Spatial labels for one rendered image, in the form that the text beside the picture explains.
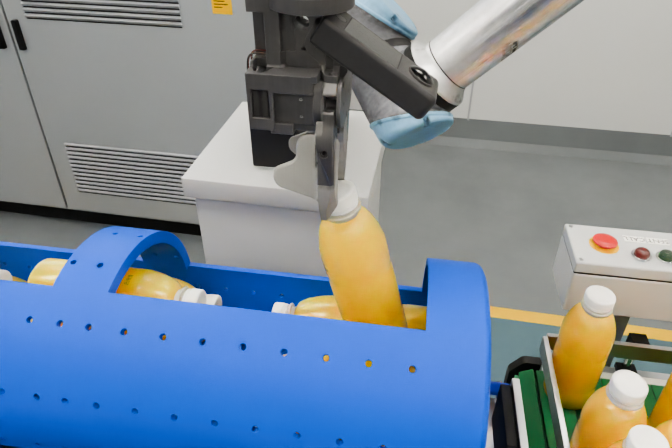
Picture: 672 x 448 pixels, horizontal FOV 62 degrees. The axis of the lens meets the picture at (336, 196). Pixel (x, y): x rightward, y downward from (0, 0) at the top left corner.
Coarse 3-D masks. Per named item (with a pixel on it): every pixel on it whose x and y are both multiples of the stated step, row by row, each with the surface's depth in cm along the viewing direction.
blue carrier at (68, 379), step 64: (0, 256) 88; (64, 256) 85; (128, 256) 64; (0, 320) 60; (64, 320) 59; (128, 320) 58; (192, 320) 58; (256, 320) 57; (320, 320) 57; (448, 320) 56; (0, 384) 59; (64, 384) 58; (128, 384) 57; (192, 384) 56; (256, 384) 55; (320, 384) 55; (384, 384) 54; (448, 384) 53
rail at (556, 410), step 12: (540, 348) 88; (552, 360) 83; (552, 372) 81; (552, 384) 80; (552, 396) 79; (552, 408) 78; (552, 420) 78; (564, 420) 75; (564, 432) 73; (564, 444) 72
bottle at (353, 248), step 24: (336, 216) 55; (360, 216) 56; (336, 240) 56; (360, 240) 56; (384, 240) 58; (336, 264) 57; (360, 264) 56; (384, 264) 58; (336, 288) 59; (360, 288) 58; (384, 288) 59; (360, 312) 60; (384, 312) 60
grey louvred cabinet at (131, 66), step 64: (0, 0) 217; (64, 0) 210; (128, 0) 205; (192, 0) 201; (0, 64) 232; (64, 64) 226; (128, 64) 220; (192, 64) 215; (0, 128) 251; (64, 128) 244; (128, 128) 237; (192, 128) 231; (0, 192) 273; (64, 192) 265; (128, 192) 256
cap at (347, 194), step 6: (342, 180) 57; (342, 186) 56; (348, 186) 56; (354, 186) 55; (342, 192) 55; (348, 192) 55; (354, 192) 55; (342, 198) 54; (348, 198) 54; (354, 198) 55; (342, 204) 54; (348, 204) 54; (354, 204) 55; (336, 210) 54; (342, 210) 55; (348, 210) 55
